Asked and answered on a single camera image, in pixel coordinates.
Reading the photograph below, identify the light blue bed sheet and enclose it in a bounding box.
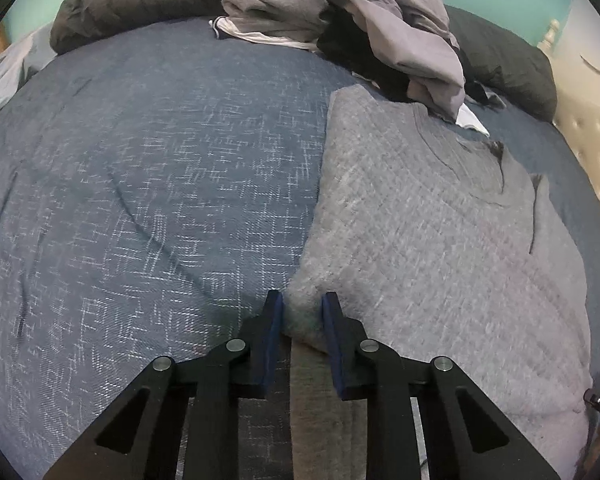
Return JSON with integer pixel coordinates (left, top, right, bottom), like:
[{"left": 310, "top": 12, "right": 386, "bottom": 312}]
[{"left": 0, "top": 22, "right": 56, "bottom": 128}]

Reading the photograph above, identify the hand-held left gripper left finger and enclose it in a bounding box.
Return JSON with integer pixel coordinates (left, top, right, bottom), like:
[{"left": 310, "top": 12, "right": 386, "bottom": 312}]
[{"left": 42, "top": 290, "right": 285, "bottom": 480}]

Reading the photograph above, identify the cream tufted headboard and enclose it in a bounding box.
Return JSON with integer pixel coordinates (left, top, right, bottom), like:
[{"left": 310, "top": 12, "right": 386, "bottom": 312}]
[{"left": 537, "top": 0, "right": 600, "bottom": 248}]

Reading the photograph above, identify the grey sweatshirt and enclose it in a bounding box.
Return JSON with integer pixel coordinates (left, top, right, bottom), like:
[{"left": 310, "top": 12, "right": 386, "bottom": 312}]
[{"left": 221, "top": 0, "right": 331, "bottom": 43}]

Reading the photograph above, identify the white cloth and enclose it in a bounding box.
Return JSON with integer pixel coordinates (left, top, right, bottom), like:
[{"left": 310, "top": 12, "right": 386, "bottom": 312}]
[{"left": 455, "top": 102, "right": 491, "bottom": 137}]

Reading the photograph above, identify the pile of clothes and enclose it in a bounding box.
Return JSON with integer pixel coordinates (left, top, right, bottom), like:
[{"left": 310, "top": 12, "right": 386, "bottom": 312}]
[{"left": 282, "top": 0, "right": 466, "bottom": 121}]

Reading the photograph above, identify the black garment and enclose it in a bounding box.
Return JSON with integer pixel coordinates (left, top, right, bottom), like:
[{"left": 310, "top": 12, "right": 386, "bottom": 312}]
[{"left": 317, "top": 9, "right": 501, "bottom": 107}]

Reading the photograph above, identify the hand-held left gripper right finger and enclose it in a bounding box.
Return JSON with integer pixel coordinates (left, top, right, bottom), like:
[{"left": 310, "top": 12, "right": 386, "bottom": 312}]
[{"left": 321, "top": 292, "right": 561, "bottom": 480}]

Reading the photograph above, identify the white garment with dark trim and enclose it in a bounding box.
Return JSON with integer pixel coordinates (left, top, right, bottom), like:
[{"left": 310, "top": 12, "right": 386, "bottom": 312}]
[{"left": 209, "top": 16, "right": 321, "bottom": 52}]

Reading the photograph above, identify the blue patterned bedspread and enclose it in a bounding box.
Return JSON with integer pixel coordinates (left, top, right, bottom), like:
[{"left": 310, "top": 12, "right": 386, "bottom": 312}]
[{"left": 0, "top": 15, "right": 600, "bottom": 480}]

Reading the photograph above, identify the grey knit sweater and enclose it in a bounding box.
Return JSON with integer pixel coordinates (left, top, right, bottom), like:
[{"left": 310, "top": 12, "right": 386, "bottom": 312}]
[{"left": 285, "top": 84, "right": 593, "bottom": 480}]

